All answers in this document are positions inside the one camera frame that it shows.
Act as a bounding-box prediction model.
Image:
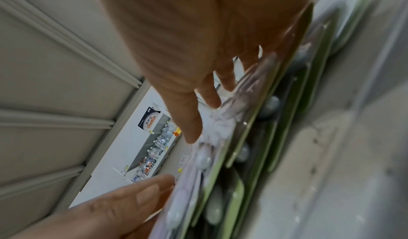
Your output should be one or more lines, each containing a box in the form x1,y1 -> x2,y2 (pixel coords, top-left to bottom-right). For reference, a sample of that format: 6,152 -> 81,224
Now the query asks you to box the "person's right hand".
87,0 -> 320,144

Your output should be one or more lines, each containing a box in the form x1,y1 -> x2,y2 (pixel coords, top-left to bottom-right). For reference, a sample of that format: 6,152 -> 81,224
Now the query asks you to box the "white drinks shelving unit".
111,102 -> 192,183

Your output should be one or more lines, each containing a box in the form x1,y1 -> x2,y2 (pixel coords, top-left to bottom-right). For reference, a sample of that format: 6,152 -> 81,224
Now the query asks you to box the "cluster of water and soda bottles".
132,122 -> 179,182

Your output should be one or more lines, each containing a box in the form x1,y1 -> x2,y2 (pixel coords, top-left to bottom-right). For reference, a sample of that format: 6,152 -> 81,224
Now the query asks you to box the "person's left hand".
9,174 -> 177,239

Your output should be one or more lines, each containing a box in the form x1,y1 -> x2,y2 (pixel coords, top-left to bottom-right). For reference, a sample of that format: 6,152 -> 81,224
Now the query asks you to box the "row of purple toothbrush packets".
148,0 -> 383,239

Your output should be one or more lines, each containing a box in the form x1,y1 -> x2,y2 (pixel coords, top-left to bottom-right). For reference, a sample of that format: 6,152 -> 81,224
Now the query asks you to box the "white metal shelf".
0,0 -> 408,239

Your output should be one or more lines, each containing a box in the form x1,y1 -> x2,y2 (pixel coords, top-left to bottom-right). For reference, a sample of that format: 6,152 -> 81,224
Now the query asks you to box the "blue and white water carton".
137,106 -> 162,133

